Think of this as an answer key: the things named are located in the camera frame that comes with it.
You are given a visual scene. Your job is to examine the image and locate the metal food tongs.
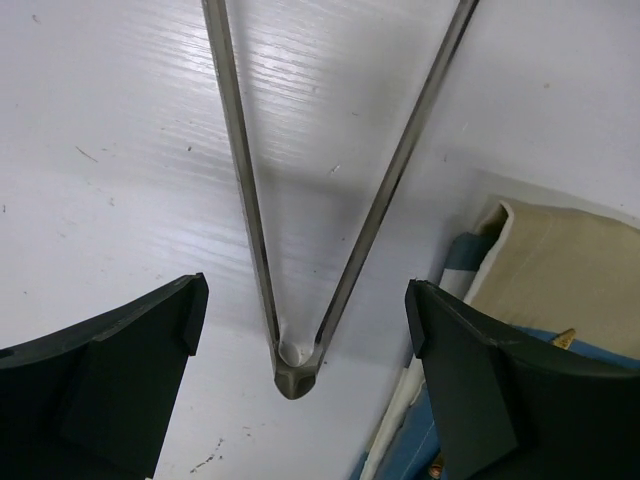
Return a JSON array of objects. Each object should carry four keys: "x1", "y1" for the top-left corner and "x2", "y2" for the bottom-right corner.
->
[{"x1": 202, "y1": 1, "x2": 478, "y2": 400}]

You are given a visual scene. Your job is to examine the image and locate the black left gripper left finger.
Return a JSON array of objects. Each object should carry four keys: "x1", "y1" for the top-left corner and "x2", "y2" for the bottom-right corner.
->
[{"x1": 1, "y1": 273, "x2": 209, "y2": 479}]

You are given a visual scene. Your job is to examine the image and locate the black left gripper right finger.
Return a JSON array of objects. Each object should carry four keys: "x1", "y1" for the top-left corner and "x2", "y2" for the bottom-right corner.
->
[{"x1": 405, "y1": 280, "x2": 639, "y2": 479}]

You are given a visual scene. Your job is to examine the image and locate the blue beige placemat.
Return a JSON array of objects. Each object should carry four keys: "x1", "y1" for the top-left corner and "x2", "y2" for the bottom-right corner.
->
[{"x1": 351, "y1": 199, "x2": 639, "y2": 479}]

